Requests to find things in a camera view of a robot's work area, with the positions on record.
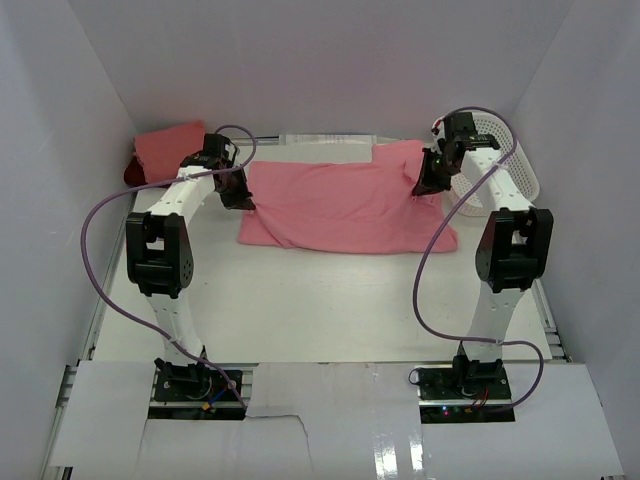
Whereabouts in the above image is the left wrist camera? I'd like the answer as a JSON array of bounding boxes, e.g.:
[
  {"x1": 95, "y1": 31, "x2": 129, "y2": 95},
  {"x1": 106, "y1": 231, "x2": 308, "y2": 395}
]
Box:
[{"x1": 200, "y1": 133, "x2": 238, "y2": 170}]

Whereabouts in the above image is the dark red folded t-shirt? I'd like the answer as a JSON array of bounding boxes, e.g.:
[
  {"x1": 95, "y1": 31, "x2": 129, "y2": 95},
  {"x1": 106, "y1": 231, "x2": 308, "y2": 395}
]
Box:
[{"x1": 123, "y1": 157, "x2": 147, "y2": 188}]

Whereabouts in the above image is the white plastic basket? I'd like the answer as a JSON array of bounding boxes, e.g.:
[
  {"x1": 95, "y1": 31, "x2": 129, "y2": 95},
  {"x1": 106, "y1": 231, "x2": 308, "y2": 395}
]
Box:
[{"x1": 447, "y1": 107, "x2": 540, "y2": 217}]

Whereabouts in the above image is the coral folded t-shirt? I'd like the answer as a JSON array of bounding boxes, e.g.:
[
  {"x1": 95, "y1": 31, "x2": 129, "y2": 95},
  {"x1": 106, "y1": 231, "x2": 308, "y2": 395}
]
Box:
[{"x1": 133, "y1": 120, "x2": 205, "y2": 184}]

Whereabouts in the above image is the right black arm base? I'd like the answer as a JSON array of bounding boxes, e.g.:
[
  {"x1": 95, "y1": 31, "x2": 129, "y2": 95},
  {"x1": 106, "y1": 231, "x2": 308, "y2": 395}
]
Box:
[{"x1": 407, "y1": 366, "x2": 516, "y2": 425}]

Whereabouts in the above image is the pink t-shirt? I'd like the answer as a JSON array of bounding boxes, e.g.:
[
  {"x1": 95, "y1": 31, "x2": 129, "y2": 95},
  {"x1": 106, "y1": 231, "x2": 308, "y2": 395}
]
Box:
[{"x1": 237, "y1": 140, "x2": 458, "y2": 254}]

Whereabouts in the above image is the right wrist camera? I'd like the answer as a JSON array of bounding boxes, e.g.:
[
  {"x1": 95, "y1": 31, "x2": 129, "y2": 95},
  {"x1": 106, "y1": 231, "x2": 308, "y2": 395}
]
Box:
[{"x1": 431, "y1": 111, "x2": 477, "y2": 153}]

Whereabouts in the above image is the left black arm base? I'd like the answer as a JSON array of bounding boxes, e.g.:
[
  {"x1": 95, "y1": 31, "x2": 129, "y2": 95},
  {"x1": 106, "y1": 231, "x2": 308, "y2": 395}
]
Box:
[{"x1": 148, "y1": 358, "x2": 249, "y2": 421}]

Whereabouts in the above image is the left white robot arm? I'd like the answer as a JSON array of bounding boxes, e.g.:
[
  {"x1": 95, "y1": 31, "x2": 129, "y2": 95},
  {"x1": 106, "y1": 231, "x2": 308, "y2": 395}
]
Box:
[{"x1": 125, "y1": 166, "x2": 255, "y2": 399}]

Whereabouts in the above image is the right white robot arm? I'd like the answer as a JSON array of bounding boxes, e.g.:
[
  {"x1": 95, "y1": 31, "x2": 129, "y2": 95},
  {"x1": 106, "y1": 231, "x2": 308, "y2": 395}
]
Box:
[{"x1": 420, "y1": 139, "x2": 554, "y2": 399}]

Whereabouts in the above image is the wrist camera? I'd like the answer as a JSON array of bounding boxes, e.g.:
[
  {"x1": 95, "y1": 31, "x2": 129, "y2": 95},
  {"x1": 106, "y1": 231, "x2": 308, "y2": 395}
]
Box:
[
  {"x1": 200, "y1": 133, "x2": 238, "y2": 170},
  {"x1": 431, "y1": 111, "x2": 477, "y2": 153}
]

